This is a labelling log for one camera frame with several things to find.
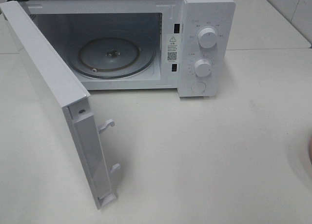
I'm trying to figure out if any white microwave oven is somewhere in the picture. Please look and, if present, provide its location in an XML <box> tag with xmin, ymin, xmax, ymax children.
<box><xmin>6</xmin><ymin>0</ymin><xmax>235</xmax><ymax>97</ymax></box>

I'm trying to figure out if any white timer knob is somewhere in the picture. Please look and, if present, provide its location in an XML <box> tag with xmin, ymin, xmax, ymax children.
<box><xmin>194</xmin><ymin>59</ymin><xmax>213</xmax><ymax>78</ymax></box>

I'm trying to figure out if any warning label sticker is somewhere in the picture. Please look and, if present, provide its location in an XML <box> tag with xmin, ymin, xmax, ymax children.
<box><xmin>165</xmin><ymin>34</ymin><xmax>181</xmax><ymax>63</ymax></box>

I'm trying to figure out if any round door release button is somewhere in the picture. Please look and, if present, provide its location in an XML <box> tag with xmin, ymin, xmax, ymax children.
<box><xmin>191</xmin><ymin>82</ymin><xmax>206</xmax><ymax>94</ymax></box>

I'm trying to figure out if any glass microwave turntable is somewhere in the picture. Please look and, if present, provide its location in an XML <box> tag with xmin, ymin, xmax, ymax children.
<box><xmin>68</xmin><ymin>37</ymin><xmax>156</xmax><ymax>79</ymax></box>

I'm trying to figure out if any pink plate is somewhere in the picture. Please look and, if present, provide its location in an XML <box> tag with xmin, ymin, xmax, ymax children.
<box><xmin>308</xmin><ymin>136</ymin><xmax>312</xmax><ymax>163</ymax></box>

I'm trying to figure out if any white upper power knob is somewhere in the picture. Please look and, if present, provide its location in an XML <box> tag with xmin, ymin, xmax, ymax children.
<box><xmin>197</xmin><ymin>26</ymin><xmax>218</xmax><ymax>49</ymax></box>

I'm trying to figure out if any white microwave door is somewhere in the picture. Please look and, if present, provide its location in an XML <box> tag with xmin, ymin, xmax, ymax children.
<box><xmin>0</xmin><ymin>1</ymin><xmax>120</xmax><ymax>208</ymax></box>

